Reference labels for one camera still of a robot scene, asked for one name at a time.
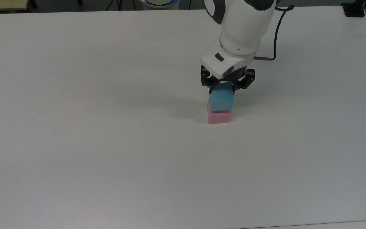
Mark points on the light wooden board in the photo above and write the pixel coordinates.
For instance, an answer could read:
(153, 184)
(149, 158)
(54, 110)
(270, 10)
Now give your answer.
(3, 4)

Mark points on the black table clamp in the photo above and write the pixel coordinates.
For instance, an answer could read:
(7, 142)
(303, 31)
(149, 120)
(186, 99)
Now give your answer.
(354, 9)

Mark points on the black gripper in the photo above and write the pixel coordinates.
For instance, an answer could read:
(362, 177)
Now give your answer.
(225, 80)

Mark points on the blue cube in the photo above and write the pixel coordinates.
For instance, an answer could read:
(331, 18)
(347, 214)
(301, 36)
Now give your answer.
(221, 98)

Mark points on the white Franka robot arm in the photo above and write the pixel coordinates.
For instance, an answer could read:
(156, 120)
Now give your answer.
(243, 28)

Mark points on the pink cube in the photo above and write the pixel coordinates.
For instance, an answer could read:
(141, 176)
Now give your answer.
(218, 117)

